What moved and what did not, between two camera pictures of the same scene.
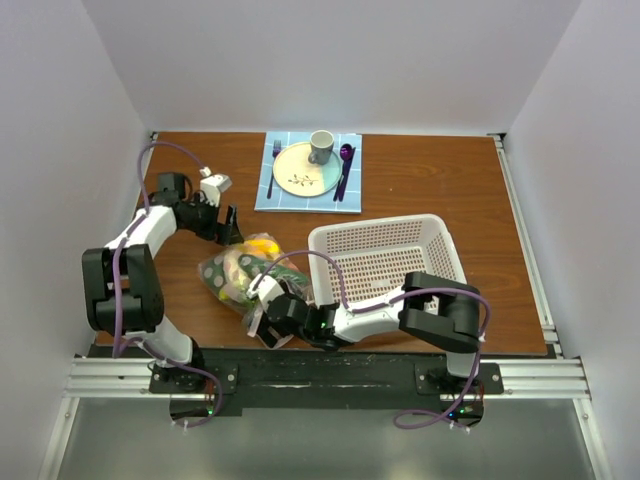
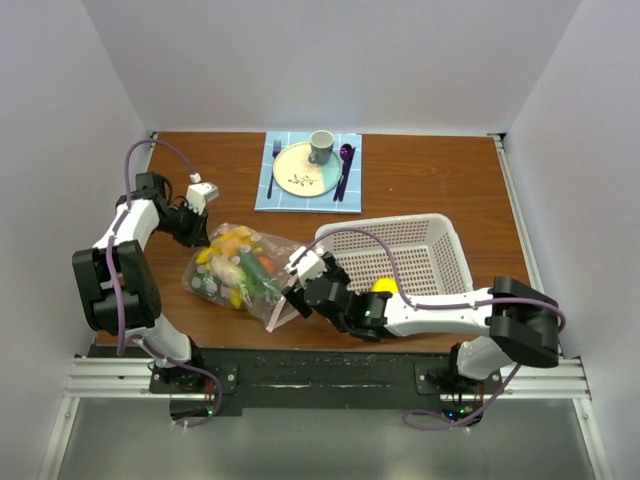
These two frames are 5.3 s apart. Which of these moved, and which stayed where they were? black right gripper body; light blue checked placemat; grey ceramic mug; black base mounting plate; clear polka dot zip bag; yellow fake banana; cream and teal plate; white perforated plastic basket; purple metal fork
Moved: yellow fake banana; black right gripper body; clear polka dot zip bag
Stayed: white perforated plastic basket; grey ceramic mug; cream and teal plate; light blue checked placemat; purple metal fork; black base mounting plate
